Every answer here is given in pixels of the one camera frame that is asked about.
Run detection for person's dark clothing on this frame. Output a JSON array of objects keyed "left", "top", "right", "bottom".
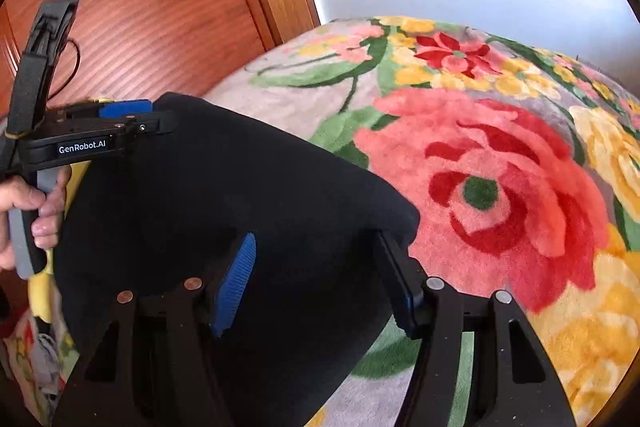
[{"left": 0, "top": 279, "right": 21, "bottom": 343}]

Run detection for yellow cloth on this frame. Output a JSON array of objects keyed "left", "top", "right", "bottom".
[{"left": 27, "top": 96, "right": 107, "bottom": 324}]

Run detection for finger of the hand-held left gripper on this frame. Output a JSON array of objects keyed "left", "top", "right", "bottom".
[
  {"left": 112, "top": 109, "right": 179, "bottom": 136},
  {"left": 98, "top": 99, "right": 153, "bottom": 118}
]

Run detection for person's left hand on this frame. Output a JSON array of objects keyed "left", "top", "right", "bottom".
[{"left": 0, "top": 166, "right": 72, "bottom": 271}]

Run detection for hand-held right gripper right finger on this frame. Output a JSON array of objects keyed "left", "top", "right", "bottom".
[{"left": 376, "top": 231, "right": 578, "bottom": 427}]

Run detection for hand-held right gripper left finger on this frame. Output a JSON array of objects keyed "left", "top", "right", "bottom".
[{"left": 52, "top": 232, "right": 257, "bottom": 427}]

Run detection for floral blanket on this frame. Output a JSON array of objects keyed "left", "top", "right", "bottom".
[{"left": 5, "top": 16, "right": 640, "bottom": 427}]

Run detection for black pants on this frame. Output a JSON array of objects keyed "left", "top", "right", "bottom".
[{"left": 52, "top": 92, "right": 422, "bottom": 427}]

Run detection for black cable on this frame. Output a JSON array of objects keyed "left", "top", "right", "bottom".
[{"left": 49, "top": 38, "right": 82, "bottom": 98}]

